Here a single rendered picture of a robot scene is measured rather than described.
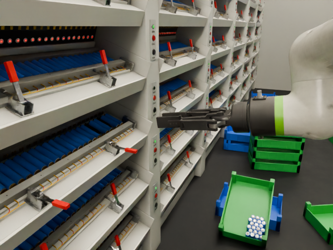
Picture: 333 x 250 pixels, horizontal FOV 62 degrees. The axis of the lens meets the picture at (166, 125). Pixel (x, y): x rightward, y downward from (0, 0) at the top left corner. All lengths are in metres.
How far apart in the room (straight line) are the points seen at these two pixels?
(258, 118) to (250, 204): 0.83
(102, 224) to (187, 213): 0.69
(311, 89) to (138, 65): 0.50
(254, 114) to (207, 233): 0.82
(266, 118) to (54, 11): 0.48
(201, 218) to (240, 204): 0.20
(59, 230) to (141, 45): 0.57
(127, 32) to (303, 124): 0.57
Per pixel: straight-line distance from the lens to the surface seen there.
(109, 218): 0.88
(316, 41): 0.59
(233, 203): 1.42
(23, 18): 0.55
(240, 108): 0.66
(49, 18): 0.59
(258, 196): 1.45
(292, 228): 1.49
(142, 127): 0.94
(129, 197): 0.95
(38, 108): 0.57
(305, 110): 0.63
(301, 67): 0.65
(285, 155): 1.91
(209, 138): 1.93
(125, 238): 1.08
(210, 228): 1.38
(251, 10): 3.61
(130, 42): 0.90
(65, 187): 0.67
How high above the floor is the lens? 0.89
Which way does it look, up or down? 20 degrees down
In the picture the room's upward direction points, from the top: straight up
